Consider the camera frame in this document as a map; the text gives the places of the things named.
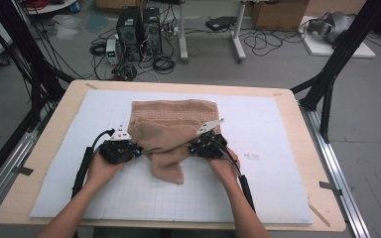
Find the white desk frame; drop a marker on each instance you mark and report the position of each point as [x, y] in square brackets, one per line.
[183, 33]

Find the grey metal bracket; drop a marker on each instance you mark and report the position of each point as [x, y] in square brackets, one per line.
[23, 171]
[330, 187]

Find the clear plastic bag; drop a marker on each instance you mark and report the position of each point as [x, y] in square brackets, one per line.
[66, 26]

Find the thin wooden stick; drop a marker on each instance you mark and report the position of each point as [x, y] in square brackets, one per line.
[319, 215]

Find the slim black computer tower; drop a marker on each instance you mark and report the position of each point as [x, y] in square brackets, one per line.
[152, 31]

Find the white round table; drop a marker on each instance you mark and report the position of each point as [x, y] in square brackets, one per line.
[53, 6]

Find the large cardboard box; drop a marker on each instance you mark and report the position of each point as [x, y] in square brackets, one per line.
[278, 15]

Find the tan towel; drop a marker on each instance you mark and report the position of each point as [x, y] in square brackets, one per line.
[172, 119]

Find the white floor board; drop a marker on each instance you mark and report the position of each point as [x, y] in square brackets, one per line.
[317, 46]

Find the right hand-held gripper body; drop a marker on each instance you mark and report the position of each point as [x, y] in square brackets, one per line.
[211, 145]

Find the grey rounded device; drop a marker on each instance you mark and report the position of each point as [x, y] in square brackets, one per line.
[337, 23]

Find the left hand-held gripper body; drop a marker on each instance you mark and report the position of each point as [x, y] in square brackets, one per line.
[115, 152]

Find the white foam mat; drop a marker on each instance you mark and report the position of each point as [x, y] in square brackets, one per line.
[271, 139]

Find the person's left hand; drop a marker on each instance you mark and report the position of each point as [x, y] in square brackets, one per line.
[102, 172]

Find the large black computer tower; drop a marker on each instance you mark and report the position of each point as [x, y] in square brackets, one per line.
[129, 33]

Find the black flat device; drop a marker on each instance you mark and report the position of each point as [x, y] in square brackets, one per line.
[221, 23]

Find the white power supply unit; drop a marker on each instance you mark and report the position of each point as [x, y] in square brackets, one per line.
[112, 51]

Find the person's right hand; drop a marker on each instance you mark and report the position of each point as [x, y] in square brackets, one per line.
[225, 168]

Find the aluminium table rail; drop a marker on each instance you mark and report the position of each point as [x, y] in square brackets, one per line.
[10, 162]
[337, 178]

